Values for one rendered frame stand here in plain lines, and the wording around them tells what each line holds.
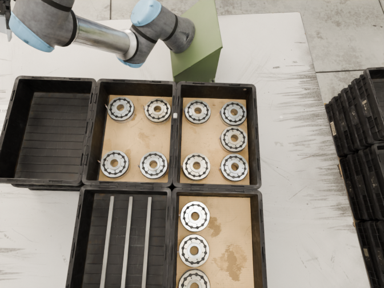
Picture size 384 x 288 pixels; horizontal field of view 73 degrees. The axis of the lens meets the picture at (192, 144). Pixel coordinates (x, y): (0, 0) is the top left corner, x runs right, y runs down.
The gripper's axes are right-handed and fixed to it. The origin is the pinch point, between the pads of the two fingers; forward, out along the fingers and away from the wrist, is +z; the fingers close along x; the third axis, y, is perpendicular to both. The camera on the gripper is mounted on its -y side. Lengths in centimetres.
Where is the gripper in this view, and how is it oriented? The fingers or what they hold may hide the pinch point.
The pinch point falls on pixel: (11, 36)
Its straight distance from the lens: 137.0
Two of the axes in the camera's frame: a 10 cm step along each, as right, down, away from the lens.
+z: -2.8, 7.9, 5.5
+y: -8.5, 0.7, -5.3
